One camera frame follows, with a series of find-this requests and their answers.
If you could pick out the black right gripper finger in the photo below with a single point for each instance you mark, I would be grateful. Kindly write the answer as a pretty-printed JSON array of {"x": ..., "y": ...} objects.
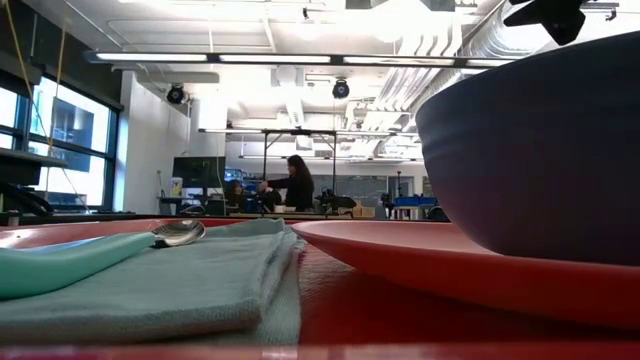
[{"x": 530, "y": 17}]

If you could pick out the blue plastic bowl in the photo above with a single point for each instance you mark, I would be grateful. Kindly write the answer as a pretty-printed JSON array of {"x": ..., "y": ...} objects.
[{"x": 540, "y": 160}]

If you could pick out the pink plastic plate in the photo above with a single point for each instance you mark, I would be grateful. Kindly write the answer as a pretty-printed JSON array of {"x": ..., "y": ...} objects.
[{"x": 450, "y": 260}]

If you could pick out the red plastic tray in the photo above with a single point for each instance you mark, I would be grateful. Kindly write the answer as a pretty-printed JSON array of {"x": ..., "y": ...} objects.
[{"x": 375, "y": 310}]

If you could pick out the green cloth napkin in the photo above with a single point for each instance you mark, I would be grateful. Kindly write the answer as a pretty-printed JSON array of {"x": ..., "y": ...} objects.
[{"x": 175, "y": 285}]

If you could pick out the background black robot arm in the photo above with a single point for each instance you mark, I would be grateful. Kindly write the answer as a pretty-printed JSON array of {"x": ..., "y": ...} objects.
[{"x": 335, "y": 200}]

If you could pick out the black ceiling spotlight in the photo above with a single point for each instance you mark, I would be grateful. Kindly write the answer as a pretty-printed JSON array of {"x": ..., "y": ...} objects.
[
  {"x": 176, "y": 94},
  {"x": 341, "y": 89}
]

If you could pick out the blue storage bin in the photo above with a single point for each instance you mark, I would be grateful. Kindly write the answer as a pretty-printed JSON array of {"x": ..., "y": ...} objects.
[{"x": 412, "y": 201}]

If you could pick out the cardboard box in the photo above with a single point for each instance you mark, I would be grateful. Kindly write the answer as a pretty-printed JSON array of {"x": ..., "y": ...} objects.
[{"x": 364, "y": 211}]

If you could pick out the long ceiling light strip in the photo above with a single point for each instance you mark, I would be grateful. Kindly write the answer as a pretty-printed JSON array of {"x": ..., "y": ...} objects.
[{"x": 275, "y": 58}]

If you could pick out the person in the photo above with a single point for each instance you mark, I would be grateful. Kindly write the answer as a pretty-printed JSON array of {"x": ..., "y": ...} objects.
[
  {"x": 300, "y": 185},
  {"x": 234, "y": 195}
]

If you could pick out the black background monitor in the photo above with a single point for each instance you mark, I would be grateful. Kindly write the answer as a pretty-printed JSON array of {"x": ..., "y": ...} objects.
[{"x": 199, "y": 171}]

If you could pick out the white yellow jug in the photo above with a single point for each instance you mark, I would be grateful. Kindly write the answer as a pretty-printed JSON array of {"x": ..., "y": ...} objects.
[{"x": 176, "y": 186}]

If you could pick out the large dark-framed window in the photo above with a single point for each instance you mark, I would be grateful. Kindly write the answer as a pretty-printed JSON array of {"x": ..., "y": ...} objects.
[{"x": 65, "y": 140}]

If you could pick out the dark grey desk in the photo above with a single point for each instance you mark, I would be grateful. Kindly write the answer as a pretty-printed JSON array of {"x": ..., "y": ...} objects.
[{"x": 25, "y": 165}]

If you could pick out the ceiling rail fixture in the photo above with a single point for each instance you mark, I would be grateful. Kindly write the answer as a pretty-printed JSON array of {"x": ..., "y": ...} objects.
[{"x": 600, "y": 5}]

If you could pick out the silver ceiling duct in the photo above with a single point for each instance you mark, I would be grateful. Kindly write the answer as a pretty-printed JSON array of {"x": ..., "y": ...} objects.
[{"x": 410, "y": 85}]

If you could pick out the black background station frame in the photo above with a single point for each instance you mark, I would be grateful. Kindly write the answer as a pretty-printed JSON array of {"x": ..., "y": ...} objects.
[{"x": 264, "y": 165}]

